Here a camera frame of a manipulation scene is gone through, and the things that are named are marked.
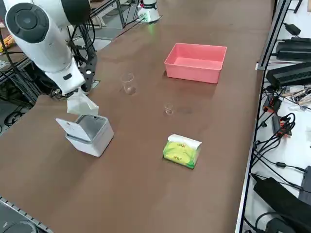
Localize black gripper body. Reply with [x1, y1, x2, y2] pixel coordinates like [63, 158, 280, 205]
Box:
[84, 52, 98, 73]

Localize white tissue sheet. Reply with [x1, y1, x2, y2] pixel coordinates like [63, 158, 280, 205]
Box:
[66, 87, 100, 116]

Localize small glass beaker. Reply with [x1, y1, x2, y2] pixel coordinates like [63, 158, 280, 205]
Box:
[163, 102, 174, 116]

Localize large glass beaker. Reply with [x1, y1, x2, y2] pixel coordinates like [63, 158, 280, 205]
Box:
[121, 71, 138, 96]

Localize pink plastic bin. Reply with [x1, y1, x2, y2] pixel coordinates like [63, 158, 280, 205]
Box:
[164, 43, 228, 84]

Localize green tissue pack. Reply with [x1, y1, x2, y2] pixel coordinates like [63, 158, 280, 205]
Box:
[162, 133, 203, 170]

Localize yellow red snack packet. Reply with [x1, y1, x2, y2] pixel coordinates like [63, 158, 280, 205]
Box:
[1, 34, 15, 49]

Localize small black power adapter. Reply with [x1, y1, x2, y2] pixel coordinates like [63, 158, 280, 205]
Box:
[284, 23, 302, 36]

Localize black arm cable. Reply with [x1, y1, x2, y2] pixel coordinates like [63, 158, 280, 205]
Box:
[69, 14, 97, 64]

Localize aluminium post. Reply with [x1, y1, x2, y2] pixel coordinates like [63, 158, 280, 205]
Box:
[255, 0, 292, 71]

